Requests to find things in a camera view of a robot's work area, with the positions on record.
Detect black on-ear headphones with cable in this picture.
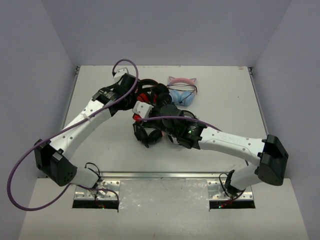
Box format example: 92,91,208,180
149,83,173,108

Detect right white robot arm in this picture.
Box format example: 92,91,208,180
148,104,289,196

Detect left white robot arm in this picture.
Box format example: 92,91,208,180
34,73,136,189

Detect white and black headphones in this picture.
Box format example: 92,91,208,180
166,110,198,145

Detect red and black headphones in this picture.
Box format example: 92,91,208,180
135,78,159,105

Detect black over-ear headphones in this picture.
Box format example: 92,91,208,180
132,122,164,148

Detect pink blue cat-ear headphones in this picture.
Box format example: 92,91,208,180
167,76,198,107

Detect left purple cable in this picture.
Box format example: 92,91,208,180
6,59,140,212

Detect purple cable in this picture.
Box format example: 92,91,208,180
6,59,140,212
137,115,222,132

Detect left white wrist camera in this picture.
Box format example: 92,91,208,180
112,67,129,83

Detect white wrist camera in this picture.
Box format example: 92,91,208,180
132,101,153,122
112,67,129,83

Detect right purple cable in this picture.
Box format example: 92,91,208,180
137,115,222,132

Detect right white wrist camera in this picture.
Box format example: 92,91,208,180
132,101,153,122

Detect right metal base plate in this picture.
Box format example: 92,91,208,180
206,178,254,202

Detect metal base plate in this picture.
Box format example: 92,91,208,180
206,178,254,202
74,178,121,201

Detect aluminium rail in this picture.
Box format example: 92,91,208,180
100,171,227,179

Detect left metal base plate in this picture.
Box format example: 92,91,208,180
74,178,121,201

